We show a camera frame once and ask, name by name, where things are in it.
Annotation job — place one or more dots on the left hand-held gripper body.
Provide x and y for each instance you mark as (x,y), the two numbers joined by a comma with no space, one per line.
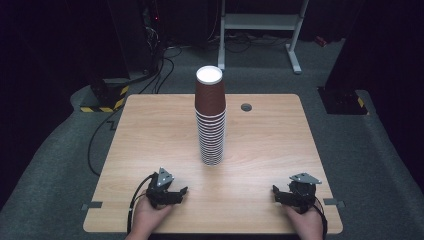
(160,186)

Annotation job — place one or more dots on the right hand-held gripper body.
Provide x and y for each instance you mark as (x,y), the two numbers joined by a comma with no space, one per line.
(302,191)

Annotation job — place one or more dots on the stack of brown paper cups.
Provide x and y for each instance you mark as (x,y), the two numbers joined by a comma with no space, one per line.
(210,110)

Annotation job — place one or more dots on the person's right hand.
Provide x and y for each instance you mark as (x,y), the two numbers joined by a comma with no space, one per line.
(305,221)

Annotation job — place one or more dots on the person's left hand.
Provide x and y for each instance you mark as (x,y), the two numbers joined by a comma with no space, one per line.
(148,215)

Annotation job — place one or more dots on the black yellow striped stand base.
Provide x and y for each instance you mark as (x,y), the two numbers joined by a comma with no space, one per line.
(343,101)
(106,96)

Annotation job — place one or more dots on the small red floor object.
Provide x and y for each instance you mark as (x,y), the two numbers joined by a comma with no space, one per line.
(321,41)

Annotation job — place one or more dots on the black equipment rack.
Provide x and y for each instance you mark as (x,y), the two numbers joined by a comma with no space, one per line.
(133,33)

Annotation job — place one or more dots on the white metal stand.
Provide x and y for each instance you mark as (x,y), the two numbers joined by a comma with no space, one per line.
(261,21)

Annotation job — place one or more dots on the grey table edge bracket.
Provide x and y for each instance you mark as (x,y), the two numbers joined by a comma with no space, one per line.
(92,205)
(333,202)

